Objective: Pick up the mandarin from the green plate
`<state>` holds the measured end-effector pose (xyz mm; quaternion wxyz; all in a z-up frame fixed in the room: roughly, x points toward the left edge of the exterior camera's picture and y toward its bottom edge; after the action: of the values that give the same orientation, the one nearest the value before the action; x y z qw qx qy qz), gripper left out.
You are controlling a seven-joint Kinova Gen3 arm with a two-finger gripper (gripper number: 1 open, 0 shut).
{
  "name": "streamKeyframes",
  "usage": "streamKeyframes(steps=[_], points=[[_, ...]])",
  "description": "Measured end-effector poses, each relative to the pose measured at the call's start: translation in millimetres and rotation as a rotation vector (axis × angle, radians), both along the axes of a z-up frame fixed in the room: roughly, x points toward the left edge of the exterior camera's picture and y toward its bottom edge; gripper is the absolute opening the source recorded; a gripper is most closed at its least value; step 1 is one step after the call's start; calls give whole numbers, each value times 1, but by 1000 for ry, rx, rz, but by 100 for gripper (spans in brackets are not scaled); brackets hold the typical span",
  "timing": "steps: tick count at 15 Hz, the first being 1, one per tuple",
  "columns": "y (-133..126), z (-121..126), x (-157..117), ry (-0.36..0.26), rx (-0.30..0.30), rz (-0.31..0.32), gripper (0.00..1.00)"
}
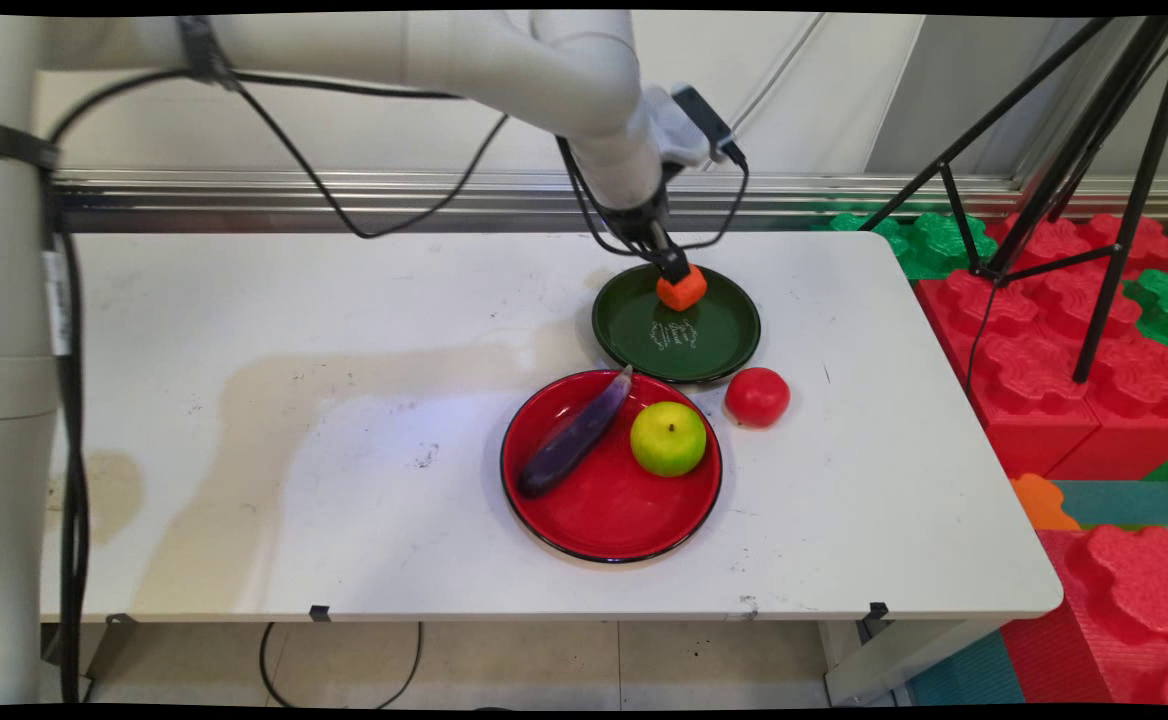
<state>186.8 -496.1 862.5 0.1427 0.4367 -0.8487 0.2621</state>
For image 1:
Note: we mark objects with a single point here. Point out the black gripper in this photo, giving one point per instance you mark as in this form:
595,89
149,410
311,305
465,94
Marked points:
642,222

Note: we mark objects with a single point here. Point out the orange toy cube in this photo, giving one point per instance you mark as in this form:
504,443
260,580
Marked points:
682,292

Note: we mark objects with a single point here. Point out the purple toy eggplant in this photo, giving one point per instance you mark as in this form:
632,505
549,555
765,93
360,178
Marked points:
574,440

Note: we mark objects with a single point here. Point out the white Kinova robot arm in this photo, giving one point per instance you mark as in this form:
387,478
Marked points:
544,60

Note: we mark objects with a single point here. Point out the dark green plate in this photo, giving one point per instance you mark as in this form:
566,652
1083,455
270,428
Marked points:
704,340

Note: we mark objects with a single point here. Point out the red toy tomato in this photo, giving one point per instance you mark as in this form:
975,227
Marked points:
757,397

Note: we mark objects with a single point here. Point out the green toy apple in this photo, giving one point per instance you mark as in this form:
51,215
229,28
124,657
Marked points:
668,438

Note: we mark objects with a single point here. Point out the red plate black rim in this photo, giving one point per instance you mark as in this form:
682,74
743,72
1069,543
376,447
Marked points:
614,510

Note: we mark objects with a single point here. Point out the green foam block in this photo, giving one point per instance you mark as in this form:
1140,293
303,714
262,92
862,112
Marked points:
1166,305
929,245

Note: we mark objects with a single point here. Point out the red foam block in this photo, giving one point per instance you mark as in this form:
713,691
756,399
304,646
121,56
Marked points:
1024,390
1069,240
1114,620

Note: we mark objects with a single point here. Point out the small black table clip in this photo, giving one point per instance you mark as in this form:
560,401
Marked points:
120,620
878,611
320,613

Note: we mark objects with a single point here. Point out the orange foam piece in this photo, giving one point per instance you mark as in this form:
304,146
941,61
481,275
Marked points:
1042,503

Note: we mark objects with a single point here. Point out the white table leg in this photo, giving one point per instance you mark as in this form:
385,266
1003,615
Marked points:
894,660

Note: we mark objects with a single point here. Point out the teal foam mat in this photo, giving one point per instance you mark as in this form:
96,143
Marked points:
969,675
1129,503

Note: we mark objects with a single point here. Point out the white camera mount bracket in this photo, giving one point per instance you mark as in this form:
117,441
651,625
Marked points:
672,125

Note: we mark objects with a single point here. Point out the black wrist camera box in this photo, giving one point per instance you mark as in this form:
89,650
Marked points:
704,120

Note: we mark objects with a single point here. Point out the silver metal wall rail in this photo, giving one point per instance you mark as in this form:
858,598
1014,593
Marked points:
844,195

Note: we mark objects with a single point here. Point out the black camera tripod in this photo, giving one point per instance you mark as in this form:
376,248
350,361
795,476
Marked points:
1114,270

